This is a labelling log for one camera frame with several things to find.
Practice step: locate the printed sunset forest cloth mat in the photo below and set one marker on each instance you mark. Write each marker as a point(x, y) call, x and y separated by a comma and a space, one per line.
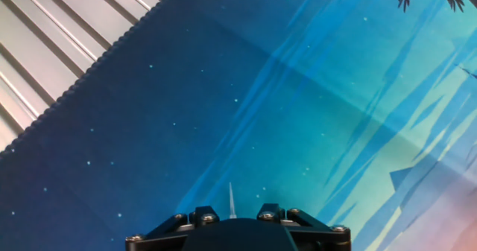
point(279, 113)

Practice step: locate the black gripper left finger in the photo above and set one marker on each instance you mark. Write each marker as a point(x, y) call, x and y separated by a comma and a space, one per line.
point(160, 240)

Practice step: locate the small clear pipette tip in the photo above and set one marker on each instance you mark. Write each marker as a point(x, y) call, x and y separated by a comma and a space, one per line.
point(232, 202)

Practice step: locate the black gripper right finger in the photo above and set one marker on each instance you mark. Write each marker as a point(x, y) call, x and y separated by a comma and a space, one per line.
point(324, 240)

